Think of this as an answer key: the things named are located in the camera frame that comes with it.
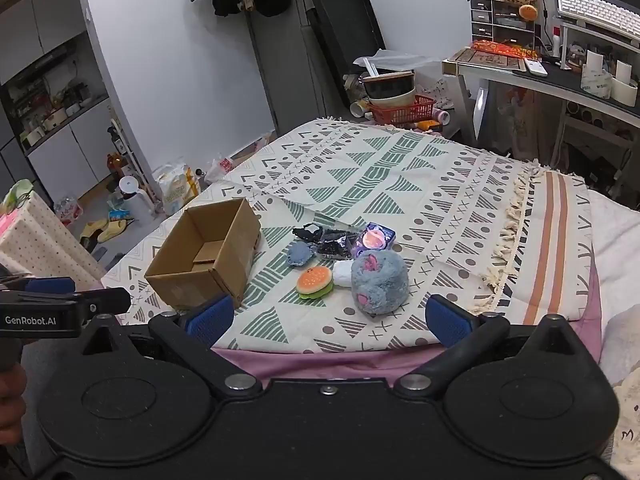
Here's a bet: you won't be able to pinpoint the white soft pad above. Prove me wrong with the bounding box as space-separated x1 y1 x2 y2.
332 259 357 288

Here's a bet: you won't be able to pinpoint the black leaning tray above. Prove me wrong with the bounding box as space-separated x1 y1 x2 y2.
302 0 386 108

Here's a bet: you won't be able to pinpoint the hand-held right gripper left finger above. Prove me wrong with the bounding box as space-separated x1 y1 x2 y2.
80 294 263 398

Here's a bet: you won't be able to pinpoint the denim heart cushion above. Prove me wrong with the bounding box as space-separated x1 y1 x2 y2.
286 242 315 267

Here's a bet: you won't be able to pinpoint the polka dot wrapped box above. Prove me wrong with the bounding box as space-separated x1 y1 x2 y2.
0 192 108 286

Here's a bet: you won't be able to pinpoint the burger plush toy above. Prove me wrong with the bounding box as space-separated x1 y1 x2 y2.
296 266 335 300

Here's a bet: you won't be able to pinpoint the white rice bag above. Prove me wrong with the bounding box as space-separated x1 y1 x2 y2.
152 162 201 216

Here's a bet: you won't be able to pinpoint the purple soft packet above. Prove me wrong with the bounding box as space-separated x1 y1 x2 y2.
356 222 397 256

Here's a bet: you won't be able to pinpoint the yellow slippers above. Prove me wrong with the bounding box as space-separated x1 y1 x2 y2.
80 220 126 244

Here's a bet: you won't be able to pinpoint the clear plastic bag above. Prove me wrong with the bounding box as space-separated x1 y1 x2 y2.
352 49 436 73

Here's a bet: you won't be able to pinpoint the grey desk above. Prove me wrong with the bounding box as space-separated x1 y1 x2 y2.
441 47 640 171

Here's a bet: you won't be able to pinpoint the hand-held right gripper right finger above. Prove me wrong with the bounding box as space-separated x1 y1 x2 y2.
392 294 601 401

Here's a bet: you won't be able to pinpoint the white kettle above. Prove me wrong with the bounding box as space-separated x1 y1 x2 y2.
118 176 156 228

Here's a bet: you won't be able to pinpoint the cream fleece blanket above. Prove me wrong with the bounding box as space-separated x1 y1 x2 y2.
600 305 640 480

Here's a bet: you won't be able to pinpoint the white keyboard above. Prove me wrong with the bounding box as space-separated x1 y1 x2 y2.
556 0 640 39

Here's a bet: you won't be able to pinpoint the white shelf cabinet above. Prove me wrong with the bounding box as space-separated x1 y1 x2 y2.
0 0 146 231

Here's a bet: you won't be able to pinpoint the cream bowl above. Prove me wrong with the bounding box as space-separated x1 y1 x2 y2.
367 87 417 109

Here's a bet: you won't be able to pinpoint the grey drawer organizer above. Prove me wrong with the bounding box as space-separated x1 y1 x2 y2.
469 0 538 44

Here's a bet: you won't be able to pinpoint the white bedding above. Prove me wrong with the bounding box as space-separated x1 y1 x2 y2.
585 187 640 321

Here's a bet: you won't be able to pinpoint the brown wooden board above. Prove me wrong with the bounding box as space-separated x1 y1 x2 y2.
447 49 528 75

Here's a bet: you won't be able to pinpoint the patterned tasselled blanket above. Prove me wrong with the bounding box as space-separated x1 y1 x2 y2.
100 117 596 356

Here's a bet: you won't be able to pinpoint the black bowl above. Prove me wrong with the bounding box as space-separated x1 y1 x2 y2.
361 71 417 101

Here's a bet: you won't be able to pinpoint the brown cardboard box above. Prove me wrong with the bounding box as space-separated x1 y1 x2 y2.
144 197 262 311

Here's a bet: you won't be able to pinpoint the grey plush toy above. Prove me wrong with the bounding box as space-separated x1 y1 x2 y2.
350 251 410 317

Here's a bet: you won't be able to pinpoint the black glittery packet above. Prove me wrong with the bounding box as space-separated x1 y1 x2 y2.
315 228 359 261

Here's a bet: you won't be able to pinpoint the red orange packet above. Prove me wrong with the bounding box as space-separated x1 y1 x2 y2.
472 39 540 60

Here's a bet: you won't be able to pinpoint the white red printed bag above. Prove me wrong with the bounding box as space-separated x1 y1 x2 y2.
205 157 236 184

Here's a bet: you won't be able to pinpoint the red plastic basket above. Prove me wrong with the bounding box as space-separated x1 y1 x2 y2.
368 94 437 126

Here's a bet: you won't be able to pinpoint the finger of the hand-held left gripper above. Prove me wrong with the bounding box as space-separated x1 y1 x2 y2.
0 275 77 295
75 286 132 319

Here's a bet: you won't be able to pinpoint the person's left hand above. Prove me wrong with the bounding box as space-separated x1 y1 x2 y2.
0 361 27 447

